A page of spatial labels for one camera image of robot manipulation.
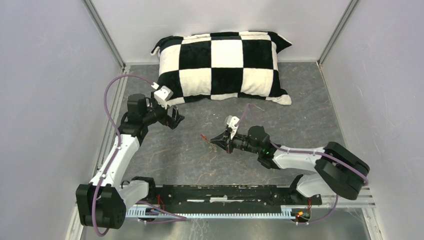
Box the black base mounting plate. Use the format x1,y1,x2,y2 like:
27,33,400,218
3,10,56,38
143,184,323,214

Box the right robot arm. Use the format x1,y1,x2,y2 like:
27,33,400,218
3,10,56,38
210,125,370,204

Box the black white checkered pillow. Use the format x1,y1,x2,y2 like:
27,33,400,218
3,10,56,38
151,31,292,106

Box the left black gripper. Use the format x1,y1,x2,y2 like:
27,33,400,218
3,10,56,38
142,92,184,130

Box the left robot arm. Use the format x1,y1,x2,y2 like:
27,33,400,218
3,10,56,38
75,93,184,230

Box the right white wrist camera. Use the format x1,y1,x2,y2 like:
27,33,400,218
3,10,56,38
226,115,240,140

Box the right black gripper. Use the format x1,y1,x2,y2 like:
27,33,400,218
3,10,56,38
210,129,261,155

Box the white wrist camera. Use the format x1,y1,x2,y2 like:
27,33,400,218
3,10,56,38
151,82,173,110
226,115,240,140

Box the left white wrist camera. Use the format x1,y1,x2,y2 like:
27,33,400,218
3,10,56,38
151,82,173,110

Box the metal keyring with red handle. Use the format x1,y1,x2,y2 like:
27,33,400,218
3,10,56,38
200,134,217,153

